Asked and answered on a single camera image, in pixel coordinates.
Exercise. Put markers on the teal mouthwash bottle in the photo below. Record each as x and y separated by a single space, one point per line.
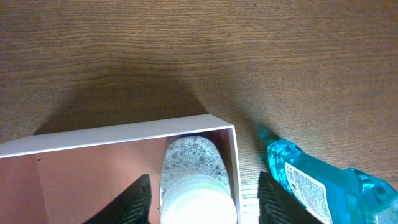
328 193

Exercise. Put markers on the purple liquid clear bottle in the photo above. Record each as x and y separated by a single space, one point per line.
194 184

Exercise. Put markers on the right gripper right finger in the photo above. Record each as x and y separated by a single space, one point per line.
276 206

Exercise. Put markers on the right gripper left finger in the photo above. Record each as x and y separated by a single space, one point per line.
129 207

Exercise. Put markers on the white cardboard box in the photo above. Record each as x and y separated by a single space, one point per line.
69 177

